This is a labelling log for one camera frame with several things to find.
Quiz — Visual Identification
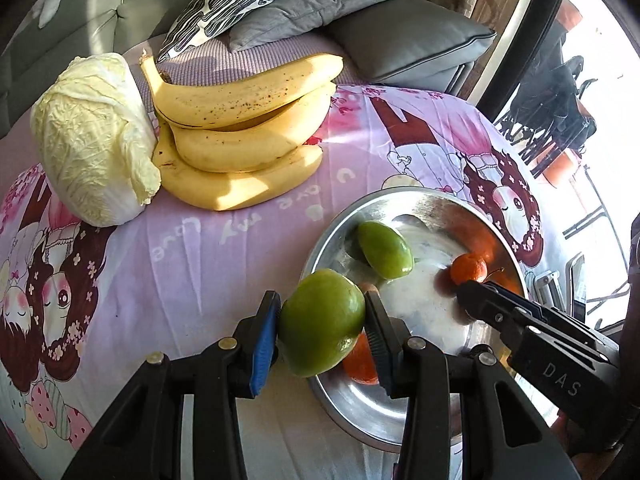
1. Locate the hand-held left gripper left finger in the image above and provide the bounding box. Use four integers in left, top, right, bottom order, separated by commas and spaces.
62, 291, 281, 480

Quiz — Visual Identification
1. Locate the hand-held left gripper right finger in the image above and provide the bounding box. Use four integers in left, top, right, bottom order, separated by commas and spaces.
364, 292, 571, 480

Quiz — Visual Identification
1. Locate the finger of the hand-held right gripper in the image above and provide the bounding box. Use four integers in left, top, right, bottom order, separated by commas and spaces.
457, 282, 538, 346
482, 282, 566, 326

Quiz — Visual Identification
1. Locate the large orange tangerine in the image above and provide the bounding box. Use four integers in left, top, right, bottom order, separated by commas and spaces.
342, 331, 381, 386

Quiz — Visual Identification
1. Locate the round green mango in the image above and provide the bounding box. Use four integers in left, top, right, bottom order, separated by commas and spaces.
277, 269, 367, 378

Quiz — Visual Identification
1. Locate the round metal plate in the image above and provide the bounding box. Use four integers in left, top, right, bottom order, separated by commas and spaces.
298, 186, 528, 448

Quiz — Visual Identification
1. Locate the elongated green mango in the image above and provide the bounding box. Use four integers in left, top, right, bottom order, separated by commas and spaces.
357, 221, 415, 280

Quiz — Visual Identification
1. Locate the printed cartoon blanket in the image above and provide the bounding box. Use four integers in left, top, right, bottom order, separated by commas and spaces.
0, 82, 596, 480

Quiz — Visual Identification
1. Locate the dark outdoor furniture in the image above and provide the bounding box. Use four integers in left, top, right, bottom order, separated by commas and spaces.
495, 55, 598, 161

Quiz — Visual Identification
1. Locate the spotted yellow banana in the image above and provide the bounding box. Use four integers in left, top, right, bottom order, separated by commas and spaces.
139, 52, 345, 131

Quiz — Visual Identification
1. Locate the napa cabbage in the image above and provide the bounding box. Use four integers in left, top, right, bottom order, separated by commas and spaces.
30, 52, 162, 227

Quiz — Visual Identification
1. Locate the grey pillow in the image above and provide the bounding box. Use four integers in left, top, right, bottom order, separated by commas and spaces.
230, 0, 423, 53
325, 0, 496, 93

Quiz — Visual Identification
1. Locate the black white patterned pillow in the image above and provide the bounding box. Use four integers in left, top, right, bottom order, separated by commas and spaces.
157, 0, 333, 63

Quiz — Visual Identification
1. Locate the grey sofa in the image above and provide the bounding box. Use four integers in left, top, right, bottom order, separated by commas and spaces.
0, 0, 201, 126

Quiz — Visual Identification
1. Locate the dark window frame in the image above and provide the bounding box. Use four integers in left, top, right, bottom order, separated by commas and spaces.
475, 0, 573, 121

